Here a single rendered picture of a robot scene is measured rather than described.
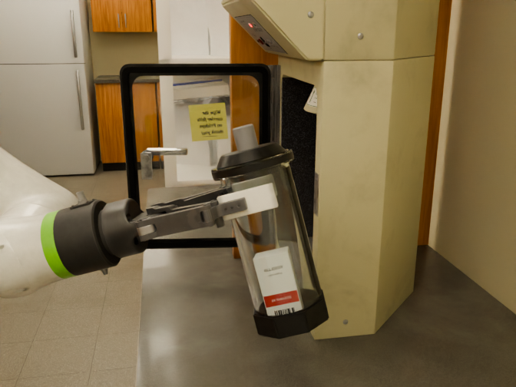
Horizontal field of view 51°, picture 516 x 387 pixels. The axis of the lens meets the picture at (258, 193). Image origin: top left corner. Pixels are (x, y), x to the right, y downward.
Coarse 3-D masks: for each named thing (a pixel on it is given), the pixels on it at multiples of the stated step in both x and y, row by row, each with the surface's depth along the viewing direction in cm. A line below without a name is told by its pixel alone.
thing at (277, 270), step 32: (256, 160) 65; (288, 160) 67; (224, 192) 69; (288, 192) 67; (256, 224) 66; (288, 224) 67; (256, 256) 67; (288, 256) 67; (256, 288) 69; (288, 288) 67
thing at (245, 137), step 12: (240, 132) 68; (252, 132) 68; (240, 144) 68; (252, 144) 68; (264, 144) 69; (276, 144) 68; (228, 156) 67; (240, 156) 66; (252, 156) 66; (264, 156) 66
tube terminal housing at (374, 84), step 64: (384, 0) 79; (320, 64) 82; (384, 64) 82; (320, 128) 83; (384, 128) 85; (320, 192) 86; (384, 192) 88; (320, 256) 89; (384, 256) 93; (384, 320) 99
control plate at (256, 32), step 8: (240, 16) 96; (248, 16) 89; (248, 24) 96; (256, 24) 88; (256, 32) 96; (264, 32) 89; (256, 40) 105; (264, 40) 96; (272, 40) 89; (264, 48) 106; (272, 48) 97; (280, 48) 89
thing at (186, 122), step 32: (160, 96) 110; (192, 96) 110; (224, 96) 111; (256, 96) 111; (160, 128) 112; (192, 128) 112; (224, 128) 113; (256, 128) 113; (160, 160) 114; (192, 160) 114; (160, 192) 116; (192, 192) 116; (224, 224) 119
